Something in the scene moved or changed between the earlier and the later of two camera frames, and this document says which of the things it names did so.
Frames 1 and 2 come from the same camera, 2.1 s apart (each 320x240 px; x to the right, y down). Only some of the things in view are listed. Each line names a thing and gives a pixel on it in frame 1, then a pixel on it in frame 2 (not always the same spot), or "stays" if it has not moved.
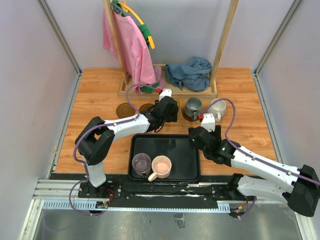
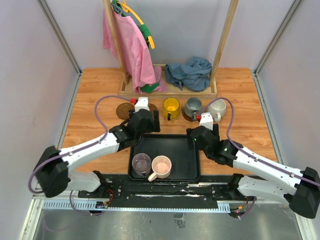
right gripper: (217, 132) stays
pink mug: (161, 166) stays
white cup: (218, 109) stays
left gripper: (173, 117) → (154, 125)
